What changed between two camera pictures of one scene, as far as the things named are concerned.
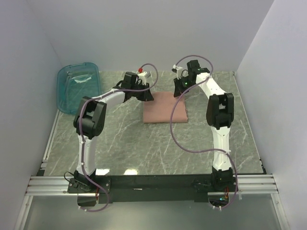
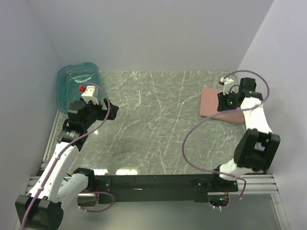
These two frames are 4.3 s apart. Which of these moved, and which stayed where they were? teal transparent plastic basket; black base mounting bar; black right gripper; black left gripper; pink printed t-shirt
Moved: pink printed t-shirt; black left gripper; black right gripper
Stayed: teal transparent plastic basket; black base mounting bar
